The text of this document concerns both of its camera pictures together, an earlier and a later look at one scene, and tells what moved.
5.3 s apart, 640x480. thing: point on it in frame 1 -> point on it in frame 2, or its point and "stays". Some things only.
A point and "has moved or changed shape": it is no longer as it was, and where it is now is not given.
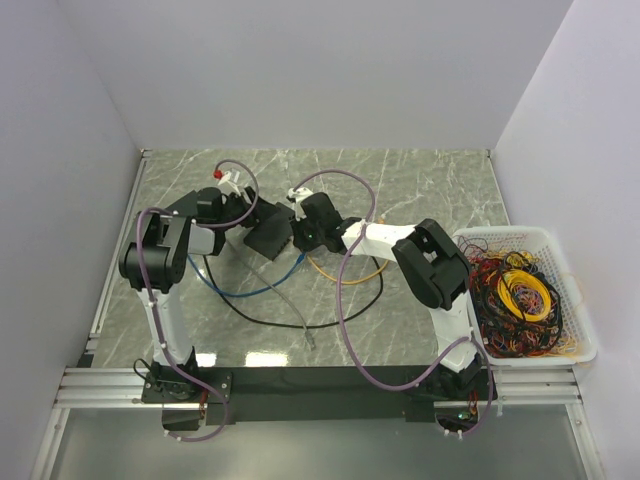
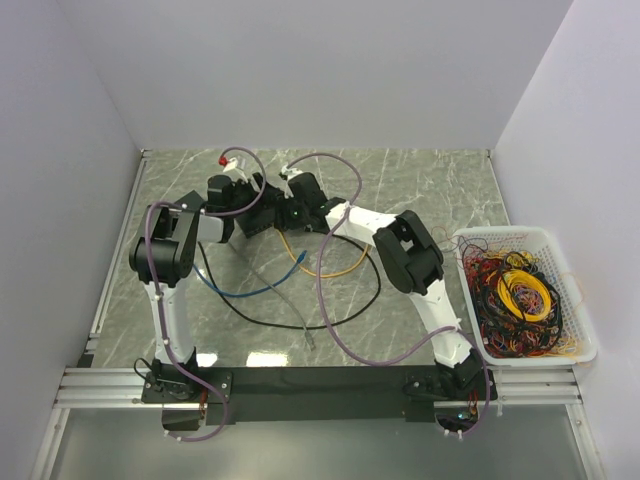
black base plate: x=265 y=394 stays
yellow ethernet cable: x=344 y=281 -> x=313 y=273
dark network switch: x=273 y=231 has moved or changed shape
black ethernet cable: x=382 y=280 stays
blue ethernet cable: x=296 y=268 stays
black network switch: x=186 y=205 stays
